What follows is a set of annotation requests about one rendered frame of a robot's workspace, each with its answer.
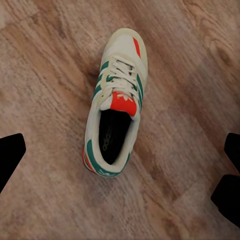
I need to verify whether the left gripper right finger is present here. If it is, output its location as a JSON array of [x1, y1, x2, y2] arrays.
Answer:
[[224, 133, 240, 173]]

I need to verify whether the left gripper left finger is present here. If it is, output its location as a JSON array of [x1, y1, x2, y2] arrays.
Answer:
[[0, 133, 26, 193]]

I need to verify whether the gym shoe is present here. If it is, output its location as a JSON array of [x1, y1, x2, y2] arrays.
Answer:
[[82, 27, 148, 178]]

